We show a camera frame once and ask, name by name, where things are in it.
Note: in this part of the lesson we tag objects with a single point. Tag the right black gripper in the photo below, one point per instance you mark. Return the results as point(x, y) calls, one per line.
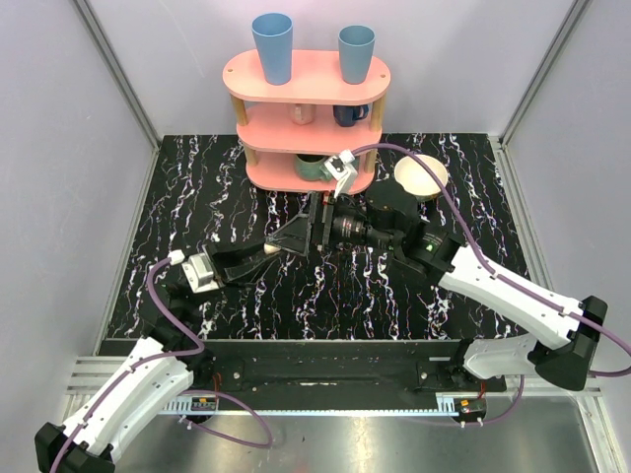
point(295, 235)

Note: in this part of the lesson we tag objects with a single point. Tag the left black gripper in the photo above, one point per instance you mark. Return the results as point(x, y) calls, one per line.
point(213, 261)

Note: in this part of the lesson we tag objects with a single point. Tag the cream earbud charging case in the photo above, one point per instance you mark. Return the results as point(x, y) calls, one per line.
point(270, 249)

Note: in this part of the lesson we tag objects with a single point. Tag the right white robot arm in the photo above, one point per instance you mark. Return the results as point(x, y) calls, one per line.
point(561, 333)

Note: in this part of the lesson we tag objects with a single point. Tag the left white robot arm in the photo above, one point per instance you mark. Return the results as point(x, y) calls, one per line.
point(69, 447)

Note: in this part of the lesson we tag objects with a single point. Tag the green speckled ceramic mug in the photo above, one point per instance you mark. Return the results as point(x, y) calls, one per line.
point(310, 167)

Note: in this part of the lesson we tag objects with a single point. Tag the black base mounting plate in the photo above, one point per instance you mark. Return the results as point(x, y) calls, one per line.
point(301, 376)

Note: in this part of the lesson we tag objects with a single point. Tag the pink three-tier wooden shelf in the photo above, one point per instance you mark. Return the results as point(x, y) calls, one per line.
point(271, 140)

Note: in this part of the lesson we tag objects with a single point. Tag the pink ceramic mug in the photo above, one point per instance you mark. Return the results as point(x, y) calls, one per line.
point(302, 113)

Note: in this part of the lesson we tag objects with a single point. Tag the cream bowl with dark rim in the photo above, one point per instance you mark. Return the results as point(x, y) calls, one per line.
point(415, 179)

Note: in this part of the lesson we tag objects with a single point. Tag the dark blue ceramic mug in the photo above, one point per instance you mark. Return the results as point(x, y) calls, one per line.
point(348, 115)

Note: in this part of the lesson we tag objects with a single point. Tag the small blue plastic cup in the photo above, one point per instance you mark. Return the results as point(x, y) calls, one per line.
point(355, 48)

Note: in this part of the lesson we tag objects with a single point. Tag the large blue plastic cup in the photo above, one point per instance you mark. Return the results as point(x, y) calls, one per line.
point(273, 37)

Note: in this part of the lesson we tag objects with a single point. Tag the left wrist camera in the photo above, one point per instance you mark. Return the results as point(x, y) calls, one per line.
point(199, 273)

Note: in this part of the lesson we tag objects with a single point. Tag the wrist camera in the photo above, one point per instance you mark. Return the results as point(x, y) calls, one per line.
point(199, 273)
point(342, 169)

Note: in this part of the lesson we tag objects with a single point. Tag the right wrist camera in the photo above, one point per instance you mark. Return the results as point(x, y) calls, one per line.
point(342, 169)

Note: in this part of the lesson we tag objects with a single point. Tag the aluminium frame rail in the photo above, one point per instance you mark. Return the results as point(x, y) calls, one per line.
point(118, 397)

